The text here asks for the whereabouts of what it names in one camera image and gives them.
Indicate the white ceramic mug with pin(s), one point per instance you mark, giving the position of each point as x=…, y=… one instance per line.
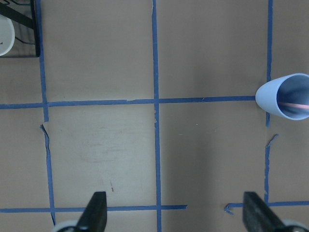
x=7, y=35

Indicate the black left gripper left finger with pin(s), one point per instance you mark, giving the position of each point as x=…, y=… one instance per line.
x=94, y=217

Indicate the black wire cup rack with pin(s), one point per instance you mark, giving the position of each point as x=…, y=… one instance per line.
x=23, y=14

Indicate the light blue plastic cup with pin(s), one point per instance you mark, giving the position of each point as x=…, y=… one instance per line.
x=293, y=88

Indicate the pink chopstick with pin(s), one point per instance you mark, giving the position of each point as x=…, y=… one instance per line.
x=294, y=105

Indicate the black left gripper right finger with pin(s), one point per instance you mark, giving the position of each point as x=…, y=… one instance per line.
x=258, y=217

